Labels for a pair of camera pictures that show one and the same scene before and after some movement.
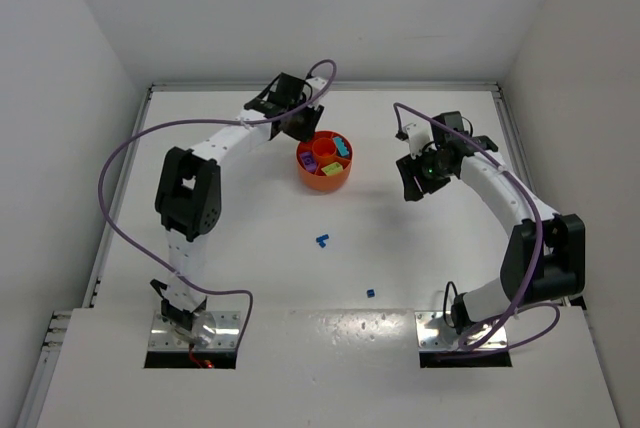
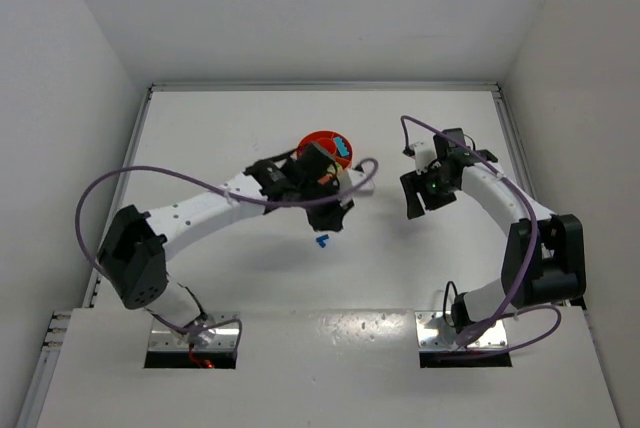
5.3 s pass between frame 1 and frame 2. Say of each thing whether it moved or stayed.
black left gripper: moved
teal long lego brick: stayed
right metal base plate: stayed
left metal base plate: stayed
